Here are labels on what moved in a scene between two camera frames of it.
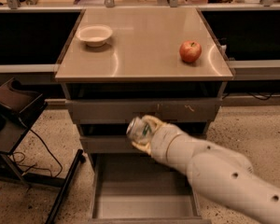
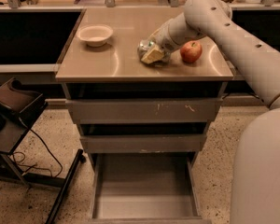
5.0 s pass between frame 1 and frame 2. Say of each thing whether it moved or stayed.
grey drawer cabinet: stayed
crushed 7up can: moved
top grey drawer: stayed
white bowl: stayed
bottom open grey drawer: stayed
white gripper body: moved
